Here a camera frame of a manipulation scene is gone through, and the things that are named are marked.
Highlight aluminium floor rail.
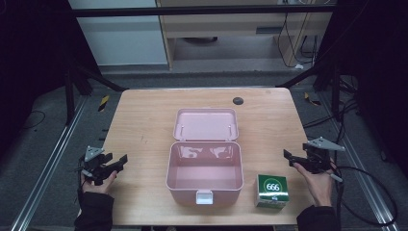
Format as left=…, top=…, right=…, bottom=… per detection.
left=317, top=91, right=400, bottom=231
left=10, top=95, right=89, bottom=231

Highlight black curtain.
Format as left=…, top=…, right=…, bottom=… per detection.
left=316, top=0, right=408, bottom=181
left=0, top=0, right=101, bottom=162

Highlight black floor cables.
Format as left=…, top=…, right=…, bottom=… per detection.
left=302, top=75, right=362, bottom=145

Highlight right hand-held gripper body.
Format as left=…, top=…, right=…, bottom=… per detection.
left=302, top=137, right=346, bottom=184

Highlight black hanging cables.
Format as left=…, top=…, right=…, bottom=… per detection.
left=276, top=12, right=319, bottom=69

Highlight black floor cable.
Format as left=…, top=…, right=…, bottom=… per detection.
left=19, top=110, right=47, bottom=132

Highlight pink plastic storage box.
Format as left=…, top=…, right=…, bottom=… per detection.
left=165, top=107, right=244, bottom=207

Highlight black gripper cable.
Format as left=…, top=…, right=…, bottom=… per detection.
left=333, top=165, right=399, bottom=227

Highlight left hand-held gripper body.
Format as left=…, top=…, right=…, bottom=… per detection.
left=79, top=145, right=114, bottom=187

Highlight white cabinet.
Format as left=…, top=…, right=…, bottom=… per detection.
left=67, top=0, right=168, bottom=67

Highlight yellow black tape marker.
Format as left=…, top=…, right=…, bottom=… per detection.
left=97, top=94, right=111, bottom=113
left=303, top=91, right=322, bottom=107

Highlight green cardboard box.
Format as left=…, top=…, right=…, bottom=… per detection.
left=254, top=173, right=291, bottom=211

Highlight black metal stand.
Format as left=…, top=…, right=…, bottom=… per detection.
left=63, top=62, right=129, bottom=127
left=275, top=59, right=343, bottom=123

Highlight person's right hand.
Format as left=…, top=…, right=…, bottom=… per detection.
left=293, top=162, right=337, bottom=208

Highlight black horizontal bar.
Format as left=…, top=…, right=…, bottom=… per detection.
left=71, top=4, right=338, bottom=18

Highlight person's left hand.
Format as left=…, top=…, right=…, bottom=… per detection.
left=81, top=169, right=118, bottom=195

